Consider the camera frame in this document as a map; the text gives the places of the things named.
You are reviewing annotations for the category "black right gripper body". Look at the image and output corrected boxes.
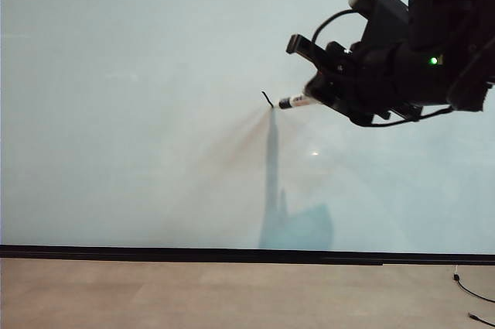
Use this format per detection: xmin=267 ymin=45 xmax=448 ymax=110
xmin=323 ymin=39 xmax=392 ymax=127

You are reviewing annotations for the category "white marker pen black tip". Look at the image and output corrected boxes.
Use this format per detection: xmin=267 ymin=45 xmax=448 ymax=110
xmin=276 ymin=95 xmax=312 ymax=110

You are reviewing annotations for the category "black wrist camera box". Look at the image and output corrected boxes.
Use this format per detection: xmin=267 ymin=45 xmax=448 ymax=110
xmin=285 ymin=33 xmax=328 ymax=71

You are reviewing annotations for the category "black camera cable loop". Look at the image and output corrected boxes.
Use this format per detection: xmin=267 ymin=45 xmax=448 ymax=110
xmin=311 ymin=9 xmax=364 ymax=46

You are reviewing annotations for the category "black cable under gripper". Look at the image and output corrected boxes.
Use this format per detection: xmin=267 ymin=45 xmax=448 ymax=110
xmin=370 ymin=105 xmax=454 ymax=129

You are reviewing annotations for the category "white glass whiteboard black frame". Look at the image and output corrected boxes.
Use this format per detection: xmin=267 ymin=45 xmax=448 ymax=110
xmin=0 ymin=0 xmax=495 ymax=267

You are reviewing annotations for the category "black whiteboard tray rail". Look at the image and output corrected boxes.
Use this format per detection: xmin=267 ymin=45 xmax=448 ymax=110
xmin=0 ymin=255 xmax=384 ymax=267

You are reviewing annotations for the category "black cable with adapter block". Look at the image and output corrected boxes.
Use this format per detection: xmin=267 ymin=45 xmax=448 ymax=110
xmin=452 ymin=272 xmax=495 ymax=303

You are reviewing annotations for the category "thin black cable with plug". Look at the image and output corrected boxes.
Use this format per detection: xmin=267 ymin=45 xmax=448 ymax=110
xmin=469 ymin=312 xmax=495 ymax=325

